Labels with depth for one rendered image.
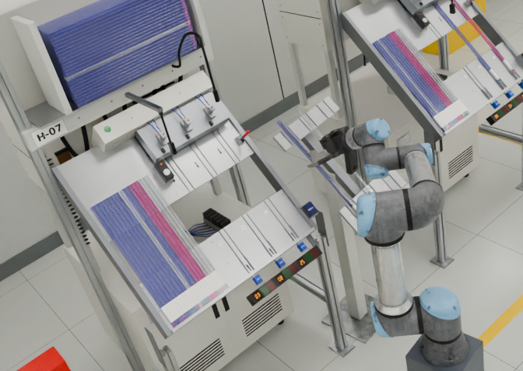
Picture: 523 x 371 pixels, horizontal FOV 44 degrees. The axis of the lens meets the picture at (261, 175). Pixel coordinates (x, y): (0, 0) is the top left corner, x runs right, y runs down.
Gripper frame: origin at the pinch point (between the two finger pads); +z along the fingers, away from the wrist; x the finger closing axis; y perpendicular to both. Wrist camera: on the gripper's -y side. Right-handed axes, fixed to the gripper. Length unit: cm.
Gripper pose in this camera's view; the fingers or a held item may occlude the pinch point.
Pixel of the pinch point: (320, 158)
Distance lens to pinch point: 240.2
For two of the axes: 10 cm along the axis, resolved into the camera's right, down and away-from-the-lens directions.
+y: -5.4, -8.3, -1.3
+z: -5.3, 2.1, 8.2
